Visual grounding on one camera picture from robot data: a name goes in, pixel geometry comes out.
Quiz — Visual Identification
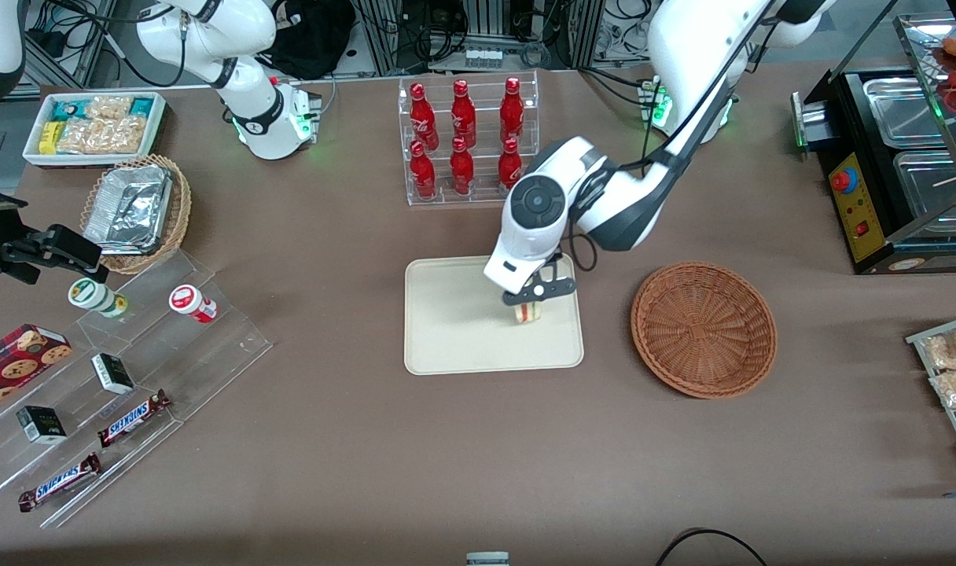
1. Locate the red cola bottle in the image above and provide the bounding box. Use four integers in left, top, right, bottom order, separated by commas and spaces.
450, 79, 477, 149
410, 140, 438, 199
498, 138, 524, 190
499, 77, 524, 142
450, 136, 476, 196
410, 83, 439, 150

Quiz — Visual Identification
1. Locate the black loose cable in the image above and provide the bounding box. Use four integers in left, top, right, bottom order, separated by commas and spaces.
655, 528, 770, 566

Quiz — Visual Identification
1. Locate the red plaid cookie box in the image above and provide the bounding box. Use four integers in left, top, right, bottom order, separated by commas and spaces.
0, 324, 74, 418

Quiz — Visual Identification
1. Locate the white plastic snack bin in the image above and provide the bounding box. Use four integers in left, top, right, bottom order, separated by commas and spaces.
22, 92, 168, 168

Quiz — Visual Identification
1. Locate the green lid cup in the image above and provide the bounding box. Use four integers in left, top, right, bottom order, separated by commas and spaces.
68, 277, 129, 319

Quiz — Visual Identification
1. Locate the snickers bar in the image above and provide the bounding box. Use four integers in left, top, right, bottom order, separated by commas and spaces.
18, 452, 102, 513
97, 389, 171, 448

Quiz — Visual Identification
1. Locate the tray with packaged snacks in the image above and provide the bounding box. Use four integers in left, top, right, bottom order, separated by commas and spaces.
905, 313, 956, 482

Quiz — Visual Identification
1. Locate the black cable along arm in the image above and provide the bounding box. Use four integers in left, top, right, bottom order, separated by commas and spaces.
561, 0, 785, 272

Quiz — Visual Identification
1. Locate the clear acrylic stepped stand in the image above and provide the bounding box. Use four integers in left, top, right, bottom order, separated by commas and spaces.
0, 250, 273, 529

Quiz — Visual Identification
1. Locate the beige plastic tray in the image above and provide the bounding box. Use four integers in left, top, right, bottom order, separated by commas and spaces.
403, 255, 585, 377

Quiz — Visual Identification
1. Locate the black bag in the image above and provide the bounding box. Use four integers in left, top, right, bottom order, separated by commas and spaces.
262, 0, 358, 80

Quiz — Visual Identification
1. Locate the red lid cup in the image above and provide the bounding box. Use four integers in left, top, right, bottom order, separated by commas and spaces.
169, 285, 218, 325

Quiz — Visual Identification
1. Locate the tan wicker basket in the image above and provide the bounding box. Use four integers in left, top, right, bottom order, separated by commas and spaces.
80, 154, 193, 275

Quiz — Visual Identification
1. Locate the steel warmer pan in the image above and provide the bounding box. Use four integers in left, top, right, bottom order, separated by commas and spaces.
893, 149, 956, 222
863, 77, 952, 150

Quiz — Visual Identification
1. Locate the small black box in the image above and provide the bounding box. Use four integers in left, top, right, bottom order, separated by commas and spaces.
91, 354, 135, 395
17, 406, 68, 446

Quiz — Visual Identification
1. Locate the brown round wicker basket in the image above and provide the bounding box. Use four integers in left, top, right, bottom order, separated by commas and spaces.
631, 261, 778, 399

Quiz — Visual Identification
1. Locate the rice cracker snack bag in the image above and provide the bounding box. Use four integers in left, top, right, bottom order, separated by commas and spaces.
57, 116, 145, 155

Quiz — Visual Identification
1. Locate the black glass food warmer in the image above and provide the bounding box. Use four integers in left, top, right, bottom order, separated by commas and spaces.
791, 12, 956, 276

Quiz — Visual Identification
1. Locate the clear acrylic bottle rack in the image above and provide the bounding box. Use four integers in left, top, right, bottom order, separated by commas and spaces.
398, 71, 540, 207

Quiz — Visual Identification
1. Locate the aluminium foil container stack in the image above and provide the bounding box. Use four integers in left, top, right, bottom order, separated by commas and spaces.
83, 165, 173, 255

